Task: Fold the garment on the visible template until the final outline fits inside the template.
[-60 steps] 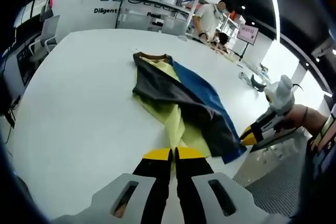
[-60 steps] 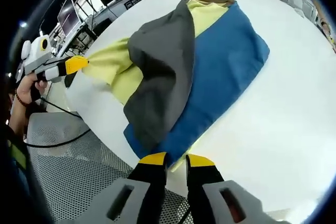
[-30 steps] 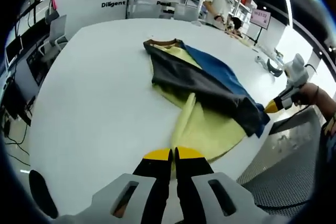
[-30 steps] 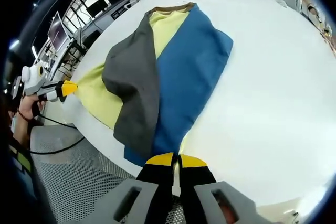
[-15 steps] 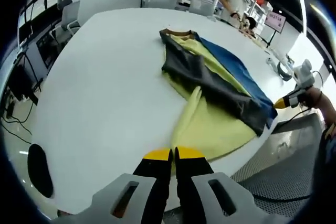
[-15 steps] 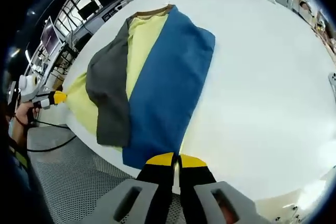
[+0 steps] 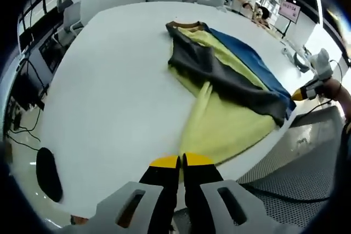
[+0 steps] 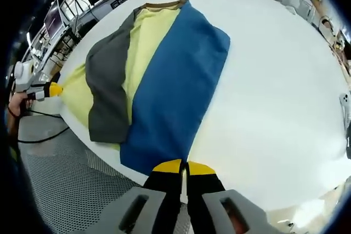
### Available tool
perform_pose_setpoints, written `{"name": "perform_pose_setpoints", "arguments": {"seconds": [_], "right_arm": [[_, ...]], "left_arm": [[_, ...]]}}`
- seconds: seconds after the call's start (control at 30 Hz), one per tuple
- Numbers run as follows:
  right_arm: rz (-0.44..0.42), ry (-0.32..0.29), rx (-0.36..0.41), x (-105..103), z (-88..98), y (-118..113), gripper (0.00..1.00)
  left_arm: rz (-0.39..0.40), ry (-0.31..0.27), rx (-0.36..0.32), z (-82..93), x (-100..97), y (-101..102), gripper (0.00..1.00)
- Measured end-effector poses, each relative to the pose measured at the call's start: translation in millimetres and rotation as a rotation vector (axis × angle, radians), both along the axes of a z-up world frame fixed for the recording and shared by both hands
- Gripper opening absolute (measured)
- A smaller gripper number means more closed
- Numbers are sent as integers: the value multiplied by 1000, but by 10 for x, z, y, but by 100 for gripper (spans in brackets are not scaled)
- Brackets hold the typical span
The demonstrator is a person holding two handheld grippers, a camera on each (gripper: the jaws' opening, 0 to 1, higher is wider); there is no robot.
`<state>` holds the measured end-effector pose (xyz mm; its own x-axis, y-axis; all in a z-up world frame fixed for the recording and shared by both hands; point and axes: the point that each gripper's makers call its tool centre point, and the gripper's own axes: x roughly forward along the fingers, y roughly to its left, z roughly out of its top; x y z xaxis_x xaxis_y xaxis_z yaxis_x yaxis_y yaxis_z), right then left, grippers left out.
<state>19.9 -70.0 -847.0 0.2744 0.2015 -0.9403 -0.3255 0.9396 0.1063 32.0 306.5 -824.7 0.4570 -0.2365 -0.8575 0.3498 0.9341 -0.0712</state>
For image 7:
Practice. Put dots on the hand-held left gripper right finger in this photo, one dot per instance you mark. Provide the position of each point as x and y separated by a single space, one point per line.
214 190

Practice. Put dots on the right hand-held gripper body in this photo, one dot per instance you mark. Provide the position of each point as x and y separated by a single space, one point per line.
321 64

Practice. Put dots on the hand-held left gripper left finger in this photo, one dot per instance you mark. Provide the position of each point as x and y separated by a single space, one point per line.
153 190

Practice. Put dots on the yellow garment with dark sleeves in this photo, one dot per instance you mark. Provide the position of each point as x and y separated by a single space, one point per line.
219 86

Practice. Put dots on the person's right hand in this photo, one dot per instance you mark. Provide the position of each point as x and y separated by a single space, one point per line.
330 89

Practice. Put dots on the black stand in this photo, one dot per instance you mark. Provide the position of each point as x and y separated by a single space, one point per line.
300 62

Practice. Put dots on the white handheld device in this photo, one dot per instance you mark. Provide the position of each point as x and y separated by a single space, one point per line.
286 52

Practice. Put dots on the pink screen on stand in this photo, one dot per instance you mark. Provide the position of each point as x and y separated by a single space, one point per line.
289 11

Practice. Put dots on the grey mesh chair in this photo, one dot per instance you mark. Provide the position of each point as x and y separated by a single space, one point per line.
296 168

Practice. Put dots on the black oval pad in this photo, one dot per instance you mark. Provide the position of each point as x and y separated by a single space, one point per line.
49 175

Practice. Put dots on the grey office chair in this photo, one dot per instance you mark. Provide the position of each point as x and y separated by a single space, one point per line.
70 23

